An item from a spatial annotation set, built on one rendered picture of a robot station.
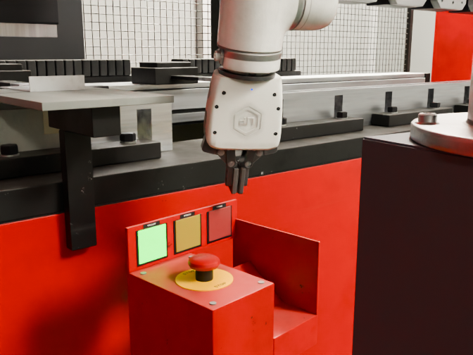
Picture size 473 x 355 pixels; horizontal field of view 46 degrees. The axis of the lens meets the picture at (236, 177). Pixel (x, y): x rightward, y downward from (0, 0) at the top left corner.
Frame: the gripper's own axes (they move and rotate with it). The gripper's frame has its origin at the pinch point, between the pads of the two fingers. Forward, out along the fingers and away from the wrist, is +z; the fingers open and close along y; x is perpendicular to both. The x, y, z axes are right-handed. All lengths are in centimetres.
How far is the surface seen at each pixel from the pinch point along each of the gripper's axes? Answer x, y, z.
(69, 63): 65, -27, 0
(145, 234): -7.2, -13.0, 4.8
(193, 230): -2.8, -6.0, 6.9
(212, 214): -0.4, -3.0, 5.7
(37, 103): -5.5, -25.6, -11.8
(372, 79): 98, 66, 9
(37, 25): 24.6, -28.9, -15.4
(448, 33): 170, 135, 3
